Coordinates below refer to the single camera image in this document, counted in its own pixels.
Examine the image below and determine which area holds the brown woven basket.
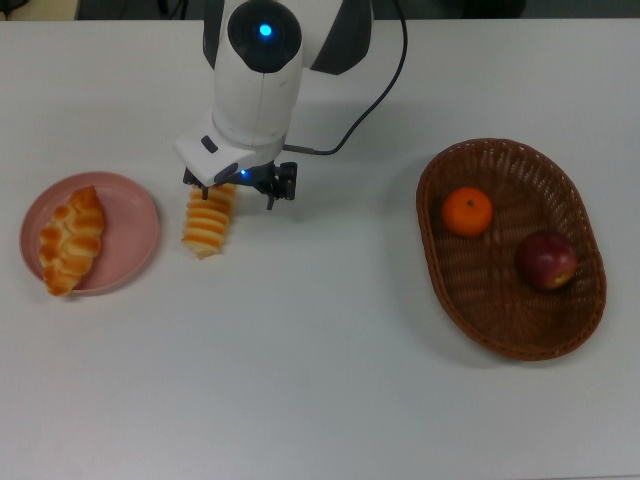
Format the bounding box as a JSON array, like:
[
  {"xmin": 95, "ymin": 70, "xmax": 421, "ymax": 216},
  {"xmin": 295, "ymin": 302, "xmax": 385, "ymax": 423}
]
[{"xmin": 415, "ymin": 138, "xmax": 608, "ymax": 362}]

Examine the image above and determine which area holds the orange toy mandarin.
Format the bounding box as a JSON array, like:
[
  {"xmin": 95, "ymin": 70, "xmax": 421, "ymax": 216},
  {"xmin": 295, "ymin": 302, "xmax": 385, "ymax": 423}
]
[{"xmin": 441, "ymin": 186, "xmax": 494, "ymax": 237}]

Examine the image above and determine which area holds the red toy apple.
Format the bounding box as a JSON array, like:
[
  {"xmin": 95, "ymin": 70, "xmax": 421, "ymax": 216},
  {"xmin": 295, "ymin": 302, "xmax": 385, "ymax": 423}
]
[{"xmin": 514, "ymin": 229, "xmax": 580, "ymax": 291}]

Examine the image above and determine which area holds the striped toy bread roll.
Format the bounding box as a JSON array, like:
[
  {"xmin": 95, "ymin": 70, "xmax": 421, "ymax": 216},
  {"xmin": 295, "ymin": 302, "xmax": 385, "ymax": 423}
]
[{"xmin": 180, "ymin": 182, "xmax": 237, "ymax": 260}]

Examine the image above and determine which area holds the pink plate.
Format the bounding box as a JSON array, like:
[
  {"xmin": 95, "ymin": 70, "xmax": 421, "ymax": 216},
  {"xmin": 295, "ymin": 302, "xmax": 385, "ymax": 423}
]
[{"xmin": 19, "ymin": 171, "xmax": 161, "ymax": 296}]

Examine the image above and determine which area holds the braided golden toy bread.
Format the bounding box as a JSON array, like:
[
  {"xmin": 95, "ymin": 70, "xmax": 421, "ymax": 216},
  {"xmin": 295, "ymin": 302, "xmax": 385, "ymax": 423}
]
[{"xmin": 38, "ymin": 184, "xmax": 106, "ymax": 297}]

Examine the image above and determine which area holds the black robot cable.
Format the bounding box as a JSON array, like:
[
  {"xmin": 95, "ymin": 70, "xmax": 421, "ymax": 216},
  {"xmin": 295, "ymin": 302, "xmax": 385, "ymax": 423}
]
[{"xmin": 283, "ymin": 0, "xmax": 409, "ymax": 156}]

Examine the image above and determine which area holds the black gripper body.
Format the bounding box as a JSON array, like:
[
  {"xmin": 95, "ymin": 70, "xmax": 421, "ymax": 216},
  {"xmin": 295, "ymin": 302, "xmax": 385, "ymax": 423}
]
[{"xmin": 233, "ymin": 162, "xmax": 280, "ymax": 192}]

